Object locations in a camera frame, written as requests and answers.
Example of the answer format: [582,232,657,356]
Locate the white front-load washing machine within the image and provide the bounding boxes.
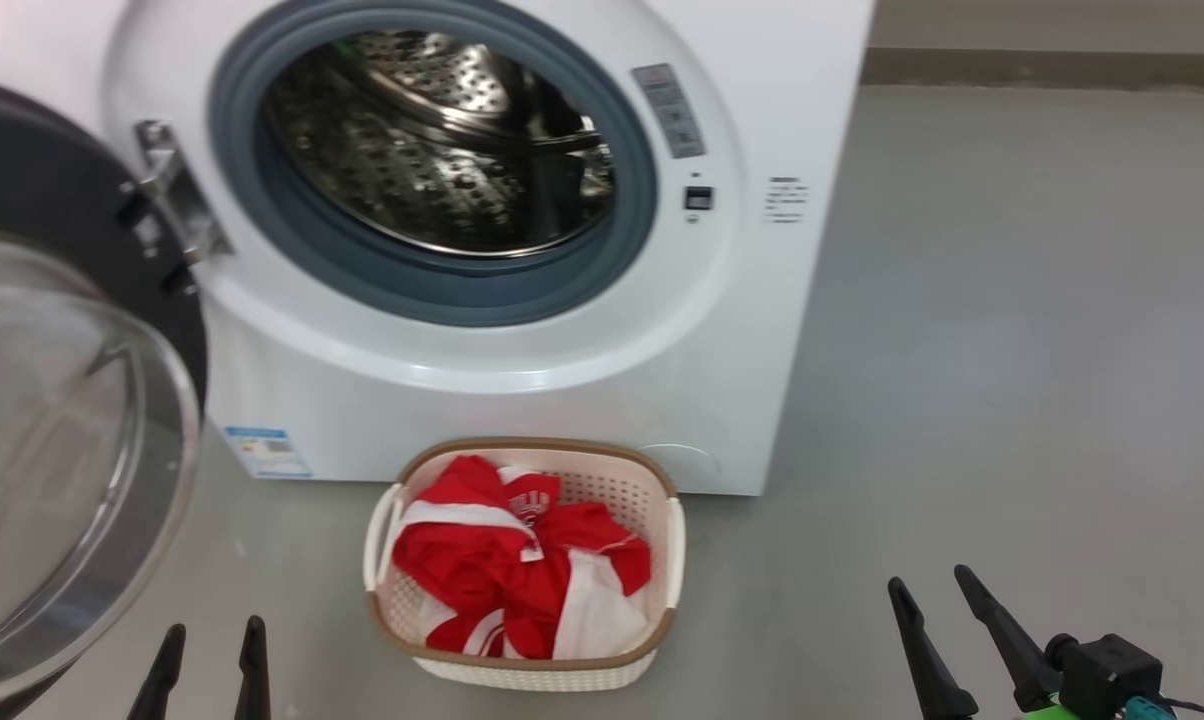
[0,0,878,498]

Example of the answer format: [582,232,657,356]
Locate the metal washing machine door hinge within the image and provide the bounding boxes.
[134,120,235,266]

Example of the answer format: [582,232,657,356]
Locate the blue energy label sticker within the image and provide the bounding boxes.
[222,426,315,480]

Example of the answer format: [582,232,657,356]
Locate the cream basket with brown rim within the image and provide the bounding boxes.
[363,437,686,693]

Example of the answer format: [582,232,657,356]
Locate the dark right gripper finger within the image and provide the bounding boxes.
[954,565,1063,714]
[887,577,980,720]

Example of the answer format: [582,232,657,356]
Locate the red and white jersey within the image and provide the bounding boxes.
[390,455,653,661]

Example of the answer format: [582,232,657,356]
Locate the black round washer door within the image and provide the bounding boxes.
[0,75,210,720]

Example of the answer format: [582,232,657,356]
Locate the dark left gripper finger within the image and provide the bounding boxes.
[235,615,271,720]
[127,624,187,720]

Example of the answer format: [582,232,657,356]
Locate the grey warning label strip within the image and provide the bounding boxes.
[630,63,708,160]

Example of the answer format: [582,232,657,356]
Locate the stainless steel washing machine drum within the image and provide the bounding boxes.
[265,28,618,259]

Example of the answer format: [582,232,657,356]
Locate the round white drain filter cover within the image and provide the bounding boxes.
[640,443,723,491]

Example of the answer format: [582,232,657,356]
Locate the grey wall baseboard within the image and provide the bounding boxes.
[860,45,1204,93]

